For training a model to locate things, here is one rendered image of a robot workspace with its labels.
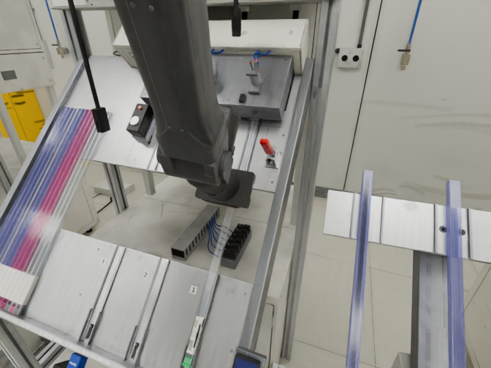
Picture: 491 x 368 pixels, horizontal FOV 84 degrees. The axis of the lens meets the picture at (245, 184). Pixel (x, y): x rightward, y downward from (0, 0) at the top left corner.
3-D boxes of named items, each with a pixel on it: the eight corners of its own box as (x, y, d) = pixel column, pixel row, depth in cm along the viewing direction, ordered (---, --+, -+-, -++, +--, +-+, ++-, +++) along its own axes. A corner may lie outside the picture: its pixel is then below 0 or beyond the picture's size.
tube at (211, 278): (192, 366, 47) (189, 367, 46) (185, 363, 48) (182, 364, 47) (260, 117, 61) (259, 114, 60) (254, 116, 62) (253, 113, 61)
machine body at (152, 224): (269, 409, 103) (278, 300, 73) (120, 346, 124) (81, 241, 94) (299, 281, 157) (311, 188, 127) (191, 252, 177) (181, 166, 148)
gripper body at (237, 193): (206, 166, 53) (191, 153, 46) (257, 174, 50) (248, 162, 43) (198, 198, 51) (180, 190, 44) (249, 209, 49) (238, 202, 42)
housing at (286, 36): (303, 92, 68) (301, 47, 55) (142, 82, 83) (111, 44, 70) (309, 66, 71) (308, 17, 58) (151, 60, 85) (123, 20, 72)
